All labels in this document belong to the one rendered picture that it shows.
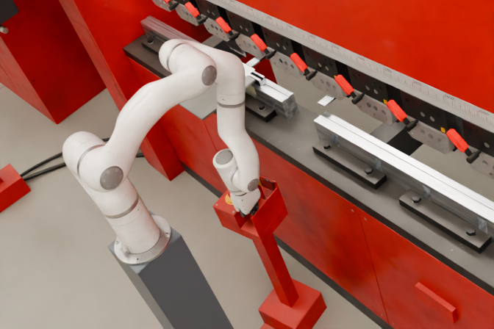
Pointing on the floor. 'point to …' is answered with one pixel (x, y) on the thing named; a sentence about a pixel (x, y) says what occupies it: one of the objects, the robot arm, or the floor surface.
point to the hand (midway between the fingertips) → (255, 212)
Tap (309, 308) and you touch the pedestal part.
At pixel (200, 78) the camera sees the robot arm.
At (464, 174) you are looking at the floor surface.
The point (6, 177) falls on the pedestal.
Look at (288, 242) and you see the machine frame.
